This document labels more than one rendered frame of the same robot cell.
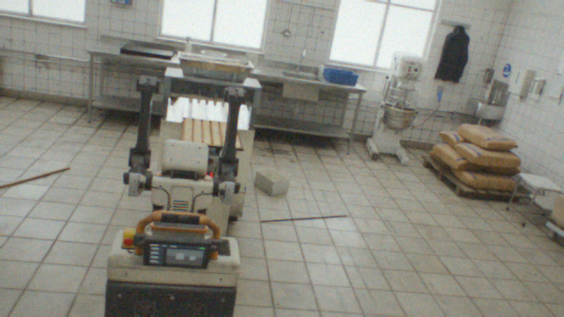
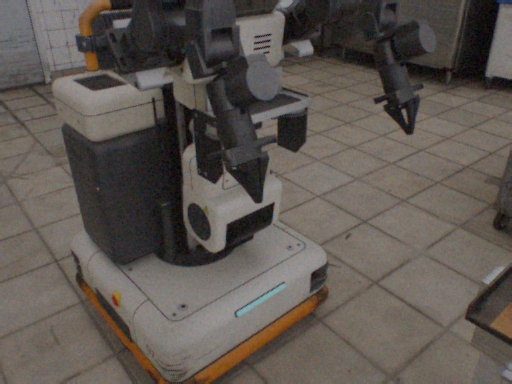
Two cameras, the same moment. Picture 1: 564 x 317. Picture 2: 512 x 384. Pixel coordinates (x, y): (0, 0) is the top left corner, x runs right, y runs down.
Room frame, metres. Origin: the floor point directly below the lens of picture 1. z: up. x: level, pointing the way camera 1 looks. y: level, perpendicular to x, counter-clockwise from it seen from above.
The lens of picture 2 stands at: (3.17, -0.01, 1.14)
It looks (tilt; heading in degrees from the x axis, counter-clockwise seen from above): 29 degrees down; 150
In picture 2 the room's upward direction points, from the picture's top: straight up
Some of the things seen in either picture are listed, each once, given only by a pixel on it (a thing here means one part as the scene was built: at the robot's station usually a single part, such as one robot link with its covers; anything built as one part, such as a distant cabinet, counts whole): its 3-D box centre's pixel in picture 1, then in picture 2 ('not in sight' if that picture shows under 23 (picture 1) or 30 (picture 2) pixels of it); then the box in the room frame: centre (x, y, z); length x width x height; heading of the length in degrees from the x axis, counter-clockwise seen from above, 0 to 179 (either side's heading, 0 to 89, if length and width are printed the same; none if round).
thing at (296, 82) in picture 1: (229, 86); not in sight; (6.43, 0.80, 0.61); 3.40 x 0.70 x 1.22; 100
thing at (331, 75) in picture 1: (340, 77); not in sight; (6.66, -0.60, 0.95); 0.40 x 0.30 x 0.14; 102
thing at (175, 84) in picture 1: (211, 99); not in sight; (3.86, 0.61, 1.01); 0.72 x 0.33 x 0.34; 102
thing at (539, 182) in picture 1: (539, 201); not in sight; (5.10, -2.82, 0.23); 0.45 x 0.45 x 0.46; 1
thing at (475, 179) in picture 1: (485, 178); not in sight; (5.76, -2.45, 0.19); 0.72 x 0.42 x 0.15; 104
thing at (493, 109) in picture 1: (488, 101); not in sight; (6.91, -2.67, 0.93); 0.99 x 0.38 x 1.09; 10
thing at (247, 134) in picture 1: (202, 150); not in sight; (4.32, 0.71, 0.42); 1.28 x 0.72 x 0.84; 12
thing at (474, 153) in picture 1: (489, 155); not in sight; (5.77, -2.42, 0.47); 0.72 x 0.42 x 0.17; 105
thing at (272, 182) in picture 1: (271, 181); not in sight; (4.70, 0.04, 0.08); 0.30 x 0.22 x 0.16; 43
